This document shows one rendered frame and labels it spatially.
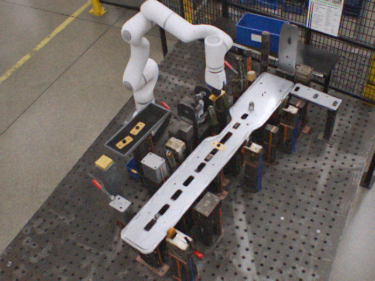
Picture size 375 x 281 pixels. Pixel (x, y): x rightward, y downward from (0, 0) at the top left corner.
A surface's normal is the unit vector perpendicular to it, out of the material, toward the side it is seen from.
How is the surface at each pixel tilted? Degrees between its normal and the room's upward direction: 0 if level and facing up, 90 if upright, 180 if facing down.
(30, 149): 0
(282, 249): 0
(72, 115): 0
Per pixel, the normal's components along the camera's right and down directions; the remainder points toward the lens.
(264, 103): -0.07, -0.67
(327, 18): -0.58, 0.63
